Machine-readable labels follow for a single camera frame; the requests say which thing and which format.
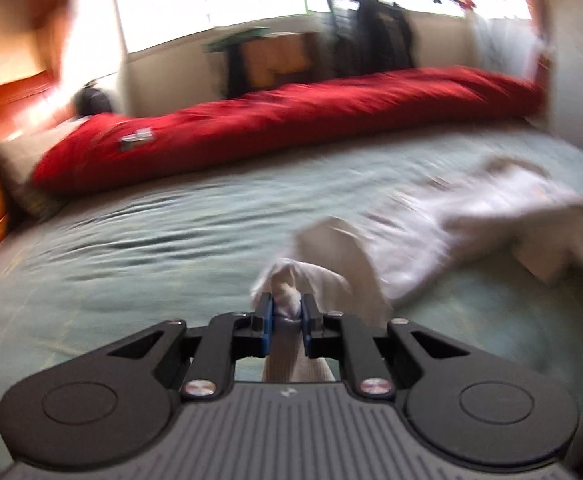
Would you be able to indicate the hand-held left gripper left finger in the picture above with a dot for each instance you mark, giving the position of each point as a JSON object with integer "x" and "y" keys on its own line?
{"x": 267, "y": 325}

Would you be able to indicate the wooden desk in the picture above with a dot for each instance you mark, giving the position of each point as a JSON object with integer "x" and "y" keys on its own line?
{"x": 276, "y": 60}

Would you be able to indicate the dark round bag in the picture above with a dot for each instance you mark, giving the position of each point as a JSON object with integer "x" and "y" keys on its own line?
{"x": 93, "y": 101}

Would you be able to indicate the dark hanging jackets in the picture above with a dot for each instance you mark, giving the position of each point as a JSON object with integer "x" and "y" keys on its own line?
{"x": 371, "y": 35}

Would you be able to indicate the beige pillow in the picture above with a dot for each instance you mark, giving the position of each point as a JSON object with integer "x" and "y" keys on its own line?
{"x": 21, "y": 170}

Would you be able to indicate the red duvet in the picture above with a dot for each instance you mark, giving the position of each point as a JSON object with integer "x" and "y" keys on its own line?
{"x": 271, "y": 115}

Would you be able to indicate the white long-sleeve shirt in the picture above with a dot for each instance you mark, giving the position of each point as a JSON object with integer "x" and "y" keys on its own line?
{"x": 421, "y": 220}

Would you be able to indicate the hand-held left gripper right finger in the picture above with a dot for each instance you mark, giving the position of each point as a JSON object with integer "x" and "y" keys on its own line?
{"x": 307, "y": 330}

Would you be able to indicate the orange curtain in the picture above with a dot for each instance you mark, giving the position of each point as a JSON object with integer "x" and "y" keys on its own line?
{"x": 66, "y": 15}
{"x": 541, "y": 20}

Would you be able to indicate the small silver packet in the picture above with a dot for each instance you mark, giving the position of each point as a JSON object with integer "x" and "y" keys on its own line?
{"x": 136, "y": 139}

